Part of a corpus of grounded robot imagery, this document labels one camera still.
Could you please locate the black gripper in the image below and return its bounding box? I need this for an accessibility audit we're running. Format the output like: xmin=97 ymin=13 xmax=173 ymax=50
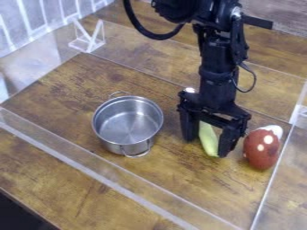
xmin=177 ymin=90 xmax=250 ymax=158

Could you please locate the green handled metal spoon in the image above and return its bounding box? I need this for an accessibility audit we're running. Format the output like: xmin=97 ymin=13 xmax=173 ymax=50
xmin=198 ymin=121 xmax=218 ymax=157

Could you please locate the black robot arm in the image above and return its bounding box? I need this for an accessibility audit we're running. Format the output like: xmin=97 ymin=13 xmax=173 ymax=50
xmin=150 ymin=0 xmax=250 ymax=157

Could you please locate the red spotted mushroom toy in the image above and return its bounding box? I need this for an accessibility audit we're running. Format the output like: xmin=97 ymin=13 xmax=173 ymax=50
xmin=242 ymin=125 xmax=282 ymax=170

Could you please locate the stainless steel pot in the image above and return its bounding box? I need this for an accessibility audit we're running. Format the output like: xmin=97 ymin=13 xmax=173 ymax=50
xmin=90 ymin=91 xmax=164 ymax=158

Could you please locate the clear acrylic right barrier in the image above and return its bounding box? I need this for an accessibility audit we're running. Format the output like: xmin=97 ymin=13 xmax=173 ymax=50
xmin=250 ymin=82 xmax=307 ymax=230

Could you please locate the clear acrylic barrier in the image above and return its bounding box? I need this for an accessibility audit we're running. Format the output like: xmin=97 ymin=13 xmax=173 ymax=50
xmin=0 ymin=107 xmax=241 ymax=230
xmin=250 ymin=82 xmax=307 ymax=230

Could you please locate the black bar on table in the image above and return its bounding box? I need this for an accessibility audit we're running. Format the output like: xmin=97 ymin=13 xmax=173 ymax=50
xmin=242 ymin=15 xmax=273 ymax=30

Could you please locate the clear acrylic front barrier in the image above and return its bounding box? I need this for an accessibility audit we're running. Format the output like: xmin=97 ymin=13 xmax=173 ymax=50
xmin=0 ymin=107 xmax=241 ymax=230

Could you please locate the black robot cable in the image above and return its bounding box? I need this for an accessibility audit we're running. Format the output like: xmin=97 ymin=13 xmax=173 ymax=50
xmin=121 ymin=0 xmax=186 ymax=41

